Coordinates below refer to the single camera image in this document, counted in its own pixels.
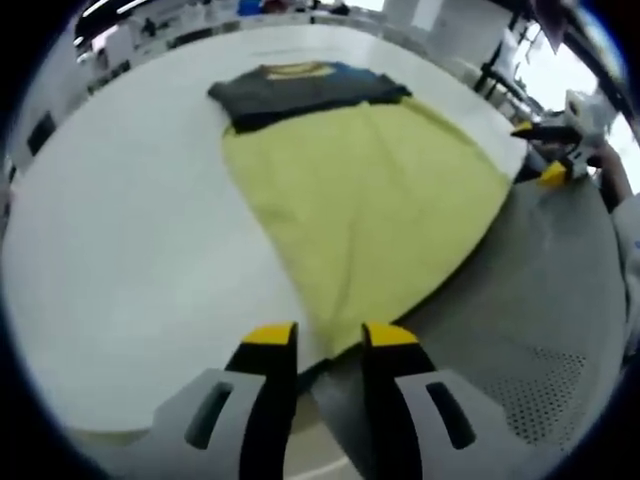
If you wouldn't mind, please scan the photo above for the row of white cabinets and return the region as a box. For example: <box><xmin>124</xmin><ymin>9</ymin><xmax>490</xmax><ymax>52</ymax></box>
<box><xmin>74</xmin><ymin>0</ymin><xmax>352</xmax><ymax>97</ymax></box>

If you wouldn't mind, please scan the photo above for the black metal stand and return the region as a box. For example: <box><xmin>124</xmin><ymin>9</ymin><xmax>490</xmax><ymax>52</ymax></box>
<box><xmin>478</xmin><ymin>0</ymin><xmax>632</xmax><ymax>102</ymax></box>

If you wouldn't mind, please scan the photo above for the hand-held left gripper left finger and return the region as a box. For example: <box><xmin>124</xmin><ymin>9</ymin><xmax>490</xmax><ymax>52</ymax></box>
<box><xmin>152</xmin><ymin>322</ymin><xmax>301</xmax><ymax>480</ymax></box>

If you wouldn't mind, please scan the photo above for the yellow blue brown garment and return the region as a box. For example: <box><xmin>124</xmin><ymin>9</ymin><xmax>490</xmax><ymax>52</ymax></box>
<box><xmin>207</xmin><ymin>59</ymin><xmax>514</xmax><ymax>362</ymax></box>

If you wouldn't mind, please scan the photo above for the white square pillar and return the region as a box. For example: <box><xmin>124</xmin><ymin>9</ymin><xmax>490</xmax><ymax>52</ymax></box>
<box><xmin>4</xmin><ymin>48</ymin><xmax>82</xmax><ymax>172</ymax></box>

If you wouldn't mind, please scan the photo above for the black box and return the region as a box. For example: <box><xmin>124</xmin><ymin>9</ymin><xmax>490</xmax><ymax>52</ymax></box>
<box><xmin>26</xmin><ymin>111</ymin><xmax>56</xmax><ymax>157</ymax></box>

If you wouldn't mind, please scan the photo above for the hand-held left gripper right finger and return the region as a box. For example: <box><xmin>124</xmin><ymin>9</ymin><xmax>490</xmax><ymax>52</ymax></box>
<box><xmin>359</xmin><ymin>322</ymin><xmax>507</xmax><ymax>480</ymax></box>

